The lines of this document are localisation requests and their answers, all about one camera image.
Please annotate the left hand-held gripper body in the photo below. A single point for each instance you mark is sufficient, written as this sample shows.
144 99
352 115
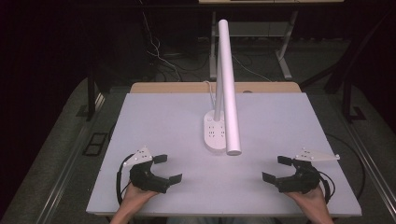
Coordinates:
146 182

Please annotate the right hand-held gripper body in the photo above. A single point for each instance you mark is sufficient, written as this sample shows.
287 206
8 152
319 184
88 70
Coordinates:
303 180

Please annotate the white desk lamp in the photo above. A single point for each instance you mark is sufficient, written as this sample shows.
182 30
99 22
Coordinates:
229 77

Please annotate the person's left hand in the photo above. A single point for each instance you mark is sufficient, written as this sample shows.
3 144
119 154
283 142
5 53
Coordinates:
137 196

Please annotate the person's right hand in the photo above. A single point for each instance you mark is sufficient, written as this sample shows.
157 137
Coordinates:
308 199

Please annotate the white foam board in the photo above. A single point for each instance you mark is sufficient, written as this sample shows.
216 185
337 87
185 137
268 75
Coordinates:
174 130

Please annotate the wooden table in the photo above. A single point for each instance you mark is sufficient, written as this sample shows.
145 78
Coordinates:
171 87

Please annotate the black metal stand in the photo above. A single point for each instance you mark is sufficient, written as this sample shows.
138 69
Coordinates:
91 93
348 99

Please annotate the black floor frame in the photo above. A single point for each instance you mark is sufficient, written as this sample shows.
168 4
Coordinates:
95 144

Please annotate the aluminium floor rail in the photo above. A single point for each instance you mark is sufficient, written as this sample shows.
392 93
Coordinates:
372 168
70 168

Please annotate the metal frame desk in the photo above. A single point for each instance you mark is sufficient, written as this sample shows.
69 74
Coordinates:
281 53

